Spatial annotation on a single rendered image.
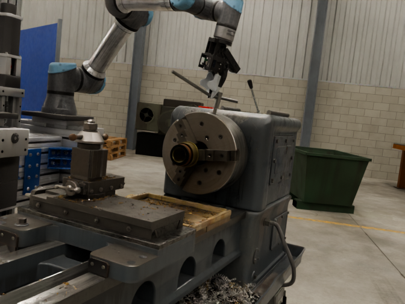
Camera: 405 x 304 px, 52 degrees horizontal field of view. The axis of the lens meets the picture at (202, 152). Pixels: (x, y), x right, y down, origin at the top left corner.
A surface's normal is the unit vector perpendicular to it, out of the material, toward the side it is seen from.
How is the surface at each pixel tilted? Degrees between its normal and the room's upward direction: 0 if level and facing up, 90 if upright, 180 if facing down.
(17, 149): 90
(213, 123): 90
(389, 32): 90
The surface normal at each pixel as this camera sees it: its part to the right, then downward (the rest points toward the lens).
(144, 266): 0.90, 0.11
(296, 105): -0.15, 0.07
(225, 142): -0.44, 0.04
